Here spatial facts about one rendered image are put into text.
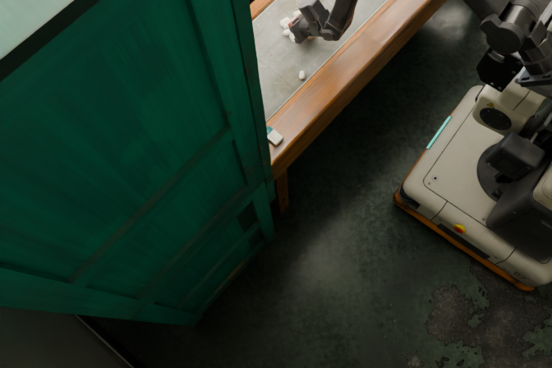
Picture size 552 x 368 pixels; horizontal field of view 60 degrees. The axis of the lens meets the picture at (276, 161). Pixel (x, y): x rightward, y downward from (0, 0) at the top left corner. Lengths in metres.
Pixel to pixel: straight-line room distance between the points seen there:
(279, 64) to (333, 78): 0.19
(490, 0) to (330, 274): 1.38
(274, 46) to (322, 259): 0.98
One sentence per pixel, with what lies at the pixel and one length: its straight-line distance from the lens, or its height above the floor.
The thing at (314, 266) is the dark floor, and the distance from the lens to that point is 2.16.
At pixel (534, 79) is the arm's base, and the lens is 1.23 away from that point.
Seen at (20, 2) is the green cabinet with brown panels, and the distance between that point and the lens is 0.52.
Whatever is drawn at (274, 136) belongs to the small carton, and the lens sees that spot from 1.48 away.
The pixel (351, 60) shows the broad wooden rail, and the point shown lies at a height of 0.77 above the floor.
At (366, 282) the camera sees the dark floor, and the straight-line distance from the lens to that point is 2.18.
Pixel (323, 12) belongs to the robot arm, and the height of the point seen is 0.94.
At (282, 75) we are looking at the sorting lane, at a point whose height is 0.74.
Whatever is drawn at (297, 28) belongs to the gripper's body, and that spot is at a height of 0.83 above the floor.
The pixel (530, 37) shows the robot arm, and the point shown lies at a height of 1.26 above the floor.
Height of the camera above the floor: 2.14
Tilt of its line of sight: 70 degrees down
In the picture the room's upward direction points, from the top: 6 degrees counter-clockwise
